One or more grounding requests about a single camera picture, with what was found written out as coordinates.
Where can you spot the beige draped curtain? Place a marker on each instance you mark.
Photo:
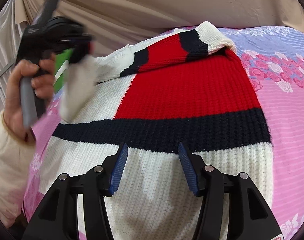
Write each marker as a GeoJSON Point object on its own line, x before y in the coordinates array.
{"type": "Point", "coordinates": [116, 23]}

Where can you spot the white red navy knit sweater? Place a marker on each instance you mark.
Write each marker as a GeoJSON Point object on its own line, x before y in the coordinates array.
{"type": "Point", "coordinates": [185, 86]}

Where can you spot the person's left hand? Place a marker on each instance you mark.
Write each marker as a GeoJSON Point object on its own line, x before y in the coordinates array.
{"type": "Point", "coordinates": [27, 82]}

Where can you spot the pink floral bed sheet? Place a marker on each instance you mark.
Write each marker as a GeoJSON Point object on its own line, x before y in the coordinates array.
{"type": "Point", "coordinates": [273, 58]}

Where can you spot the silver striped curtain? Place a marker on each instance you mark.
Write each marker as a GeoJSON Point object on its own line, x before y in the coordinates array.
{"type": "Point", "coordinates": [10, 35]}

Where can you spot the green plush pillow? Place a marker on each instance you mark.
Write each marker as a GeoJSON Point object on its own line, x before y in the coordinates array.
{"type": "Point", "coordinates": [61, 64]}

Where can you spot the cream sleeve forearm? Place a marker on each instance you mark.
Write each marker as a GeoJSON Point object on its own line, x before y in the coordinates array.
{"type": "Point", "coordinates": [15, 158]}

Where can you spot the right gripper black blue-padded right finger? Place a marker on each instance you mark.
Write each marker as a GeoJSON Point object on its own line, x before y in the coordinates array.
{"type": "Point", "coordinates": [250, 217]}

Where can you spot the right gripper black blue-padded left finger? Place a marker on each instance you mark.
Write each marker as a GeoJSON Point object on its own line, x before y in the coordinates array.
{"type": "Point", "coordinates": [56, 216]}

